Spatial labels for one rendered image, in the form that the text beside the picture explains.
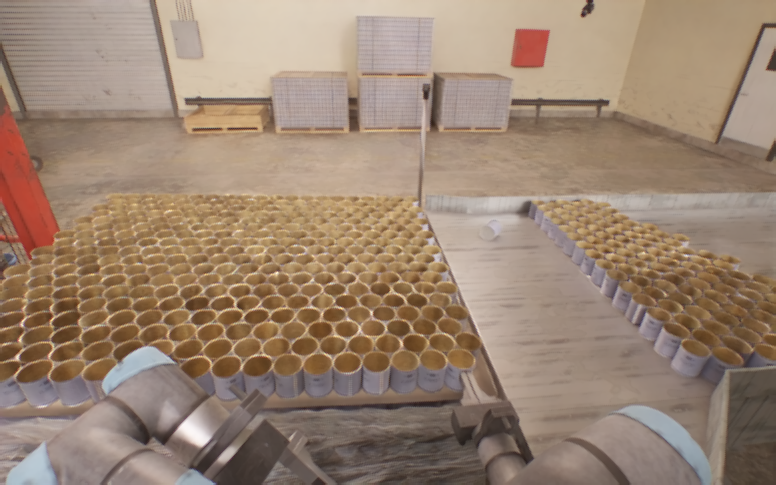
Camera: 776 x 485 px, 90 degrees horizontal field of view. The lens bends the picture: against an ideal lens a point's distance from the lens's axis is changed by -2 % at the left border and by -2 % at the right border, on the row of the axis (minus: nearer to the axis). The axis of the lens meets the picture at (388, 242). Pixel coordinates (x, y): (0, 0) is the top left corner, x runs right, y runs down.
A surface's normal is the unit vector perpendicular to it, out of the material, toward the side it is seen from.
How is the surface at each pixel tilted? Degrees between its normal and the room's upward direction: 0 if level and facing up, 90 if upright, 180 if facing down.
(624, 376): 0
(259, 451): 39
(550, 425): 0
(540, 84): 90
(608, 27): 90
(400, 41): 91
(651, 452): 15
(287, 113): 92
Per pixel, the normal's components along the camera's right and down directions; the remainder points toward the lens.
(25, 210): 0.10, 0.48
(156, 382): 0.47, -0.66
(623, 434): -0.10, -0.96
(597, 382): 0.02, -0.88
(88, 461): -0.07, -0.77
